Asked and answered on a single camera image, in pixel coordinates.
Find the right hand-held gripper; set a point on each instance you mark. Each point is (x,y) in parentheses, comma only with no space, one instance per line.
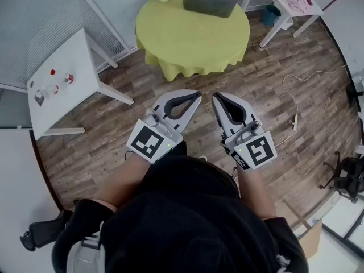
(257,151)

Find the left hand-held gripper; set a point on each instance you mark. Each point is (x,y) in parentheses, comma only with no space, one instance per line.
(148,144)

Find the grey plastic basket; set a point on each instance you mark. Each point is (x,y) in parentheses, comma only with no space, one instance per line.
(210,7)

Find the person's right forearm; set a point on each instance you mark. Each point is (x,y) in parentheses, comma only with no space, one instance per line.
(256,192)

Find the person's left forearm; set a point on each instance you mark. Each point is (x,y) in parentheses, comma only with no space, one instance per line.
(122,183)

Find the white power strip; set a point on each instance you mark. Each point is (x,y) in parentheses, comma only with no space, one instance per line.
(295,121)

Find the round table green tablecloth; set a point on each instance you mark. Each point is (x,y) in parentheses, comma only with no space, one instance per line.
(193,38)

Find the teal bin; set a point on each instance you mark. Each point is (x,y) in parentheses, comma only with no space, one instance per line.
(270,15)

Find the white table with hangers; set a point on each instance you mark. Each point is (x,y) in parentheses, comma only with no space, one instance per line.
(287,18)

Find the white desk with bottles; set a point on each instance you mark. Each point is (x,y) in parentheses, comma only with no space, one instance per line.
(74,61)

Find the small red label bottle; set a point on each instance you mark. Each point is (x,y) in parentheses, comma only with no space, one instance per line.
(68,78)

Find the person's black top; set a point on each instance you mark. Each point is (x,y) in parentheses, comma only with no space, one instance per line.
(182,223)

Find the pink garment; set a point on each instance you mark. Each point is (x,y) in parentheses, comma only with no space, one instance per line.
(294,3)

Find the clear bottle red cap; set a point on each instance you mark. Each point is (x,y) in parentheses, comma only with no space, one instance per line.
(52,72)
(50,89)

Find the grey waist pack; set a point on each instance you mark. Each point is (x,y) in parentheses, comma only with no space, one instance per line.
(85,254)

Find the window with dark frame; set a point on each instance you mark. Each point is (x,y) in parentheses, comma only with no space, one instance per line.
(349,218)

